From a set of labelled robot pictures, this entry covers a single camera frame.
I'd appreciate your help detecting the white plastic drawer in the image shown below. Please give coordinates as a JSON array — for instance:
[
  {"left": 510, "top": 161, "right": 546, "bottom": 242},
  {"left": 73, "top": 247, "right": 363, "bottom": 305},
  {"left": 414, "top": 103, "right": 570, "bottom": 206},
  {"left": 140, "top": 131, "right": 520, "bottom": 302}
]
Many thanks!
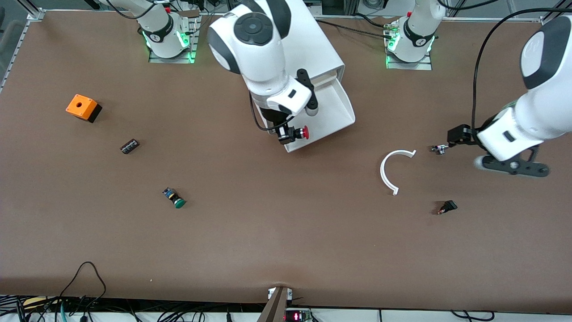
[{"left": 284, "top": 74, "right": 357, "bottom": 154}]

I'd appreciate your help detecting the white drawer cabinet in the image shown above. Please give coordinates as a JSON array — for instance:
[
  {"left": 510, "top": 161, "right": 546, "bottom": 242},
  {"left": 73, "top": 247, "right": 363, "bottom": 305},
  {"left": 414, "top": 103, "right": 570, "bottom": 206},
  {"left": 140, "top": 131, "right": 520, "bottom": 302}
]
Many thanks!
[{"left": 277, "top": 0, "right": 345, "bottom": 90}]

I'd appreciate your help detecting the green push button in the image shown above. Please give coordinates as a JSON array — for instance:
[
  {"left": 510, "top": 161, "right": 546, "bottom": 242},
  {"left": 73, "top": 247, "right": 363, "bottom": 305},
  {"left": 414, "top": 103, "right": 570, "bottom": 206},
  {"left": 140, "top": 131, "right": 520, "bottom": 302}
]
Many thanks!
[{"left": 162, "top": 187, "right": 186, "bottom": 209}]

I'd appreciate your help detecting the white curved plastic part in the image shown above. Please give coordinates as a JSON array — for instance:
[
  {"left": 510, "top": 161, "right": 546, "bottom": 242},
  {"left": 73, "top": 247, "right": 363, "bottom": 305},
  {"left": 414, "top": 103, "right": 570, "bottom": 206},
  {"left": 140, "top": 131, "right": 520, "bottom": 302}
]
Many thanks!
[{"left": 380, "top": 149, "right": 417, "bottom": 196}]

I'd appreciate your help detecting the device with red display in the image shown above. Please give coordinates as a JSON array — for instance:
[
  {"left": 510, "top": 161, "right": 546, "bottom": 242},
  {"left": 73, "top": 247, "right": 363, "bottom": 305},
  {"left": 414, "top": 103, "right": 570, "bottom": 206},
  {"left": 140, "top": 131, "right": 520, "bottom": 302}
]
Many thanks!
[{"left": 284, "top": 308, "right": 312, "bottom": 322}]

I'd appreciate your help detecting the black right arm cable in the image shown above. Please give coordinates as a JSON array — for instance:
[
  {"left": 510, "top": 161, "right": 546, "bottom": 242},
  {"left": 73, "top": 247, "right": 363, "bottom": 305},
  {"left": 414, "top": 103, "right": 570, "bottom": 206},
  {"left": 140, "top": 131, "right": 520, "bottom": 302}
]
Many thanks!
[{"left": 249, "top": 92, "right": 295, "bottom": 132}]

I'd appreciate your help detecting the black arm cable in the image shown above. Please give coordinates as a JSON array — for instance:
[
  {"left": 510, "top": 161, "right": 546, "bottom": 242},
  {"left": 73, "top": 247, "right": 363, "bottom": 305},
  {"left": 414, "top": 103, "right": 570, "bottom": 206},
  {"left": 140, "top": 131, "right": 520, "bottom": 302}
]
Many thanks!
[
  {"left": 471, "top": 7, "right": 572, "bottom": 132},
  {"left": 249, "top": 92, "right": 295, "bottom": 132}
]

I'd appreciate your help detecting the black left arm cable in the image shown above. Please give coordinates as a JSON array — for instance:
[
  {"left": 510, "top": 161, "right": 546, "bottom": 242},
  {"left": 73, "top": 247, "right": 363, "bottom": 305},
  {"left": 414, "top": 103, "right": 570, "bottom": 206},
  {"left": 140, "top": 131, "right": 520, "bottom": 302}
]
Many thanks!
[{"left": 471, "top": 7, "right": 572, "bottom": 132}]

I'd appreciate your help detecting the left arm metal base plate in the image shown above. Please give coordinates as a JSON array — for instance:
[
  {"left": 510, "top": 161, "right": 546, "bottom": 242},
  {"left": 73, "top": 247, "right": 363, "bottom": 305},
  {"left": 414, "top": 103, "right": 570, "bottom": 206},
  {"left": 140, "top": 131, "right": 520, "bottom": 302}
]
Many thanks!
[{"left": 385, "top": 22, "right": 433, "bottom": 71}]

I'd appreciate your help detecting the aluminium table edge rail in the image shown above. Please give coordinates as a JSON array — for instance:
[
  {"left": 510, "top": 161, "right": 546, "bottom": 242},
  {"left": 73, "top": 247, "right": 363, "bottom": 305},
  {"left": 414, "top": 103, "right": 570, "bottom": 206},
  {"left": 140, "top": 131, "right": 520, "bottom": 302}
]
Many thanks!
[{"left": 313, "top": 15, "right": 555, "bottom": 23}]

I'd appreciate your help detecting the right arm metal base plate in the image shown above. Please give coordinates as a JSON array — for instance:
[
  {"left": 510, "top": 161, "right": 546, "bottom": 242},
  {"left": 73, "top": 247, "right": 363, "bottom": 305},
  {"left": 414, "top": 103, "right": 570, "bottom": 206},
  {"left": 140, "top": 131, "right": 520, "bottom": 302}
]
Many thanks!
[{"left": 148, "top": 10, "right": 200, "bottom": 64}]

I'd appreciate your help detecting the aluminium frame profile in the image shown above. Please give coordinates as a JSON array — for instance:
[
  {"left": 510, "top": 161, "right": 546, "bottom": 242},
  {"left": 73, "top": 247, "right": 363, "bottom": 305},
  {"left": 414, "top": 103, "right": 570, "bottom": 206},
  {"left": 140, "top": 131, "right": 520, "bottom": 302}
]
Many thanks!
[
  {"left": 540, "top": 0, "right": 572, "bottom": 25},
  {"left": 18, "top": 0, "right": 45, "bottom": 21}
]

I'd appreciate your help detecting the brown camera mount post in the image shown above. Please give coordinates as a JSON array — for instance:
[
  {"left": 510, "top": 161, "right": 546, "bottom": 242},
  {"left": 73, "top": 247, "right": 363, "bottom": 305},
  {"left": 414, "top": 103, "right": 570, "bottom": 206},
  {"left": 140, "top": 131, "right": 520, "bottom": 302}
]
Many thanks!
[{"left": 257, "top": 286, "right": 289, "bottom": 322}]

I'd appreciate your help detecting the black cable below table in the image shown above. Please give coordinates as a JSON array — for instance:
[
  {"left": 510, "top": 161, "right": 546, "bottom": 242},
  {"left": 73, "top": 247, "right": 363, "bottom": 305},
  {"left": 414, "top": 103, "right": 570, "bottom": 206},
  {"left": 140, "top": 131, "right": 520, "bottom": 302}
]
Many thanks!
[{"left": 450, "top": 310, "right": 494, "bottom": 322}]

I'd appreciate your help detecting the orange button enclosure box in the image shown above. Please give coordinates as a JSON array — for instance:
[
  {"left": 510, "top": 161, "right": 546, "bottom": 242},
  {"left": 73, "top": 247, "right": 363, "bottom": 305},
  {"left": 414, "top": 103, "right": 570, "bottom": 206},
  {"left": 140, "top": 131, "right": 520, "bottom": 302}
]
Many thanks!
[{"left": 66, "top": 94, "right": 103, "bottom": 123}]

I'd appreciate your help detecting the looped black cable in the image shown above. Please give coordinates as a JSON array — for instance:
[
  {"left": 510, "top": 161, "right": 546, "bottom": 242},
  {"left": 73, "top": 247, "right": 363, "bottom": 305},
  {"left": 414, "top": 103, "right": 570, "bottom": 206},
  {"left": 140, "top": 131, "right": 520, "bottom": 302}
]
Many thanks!
[{"left": 59, "top": 262, "right": 107, "bottom": 314}]

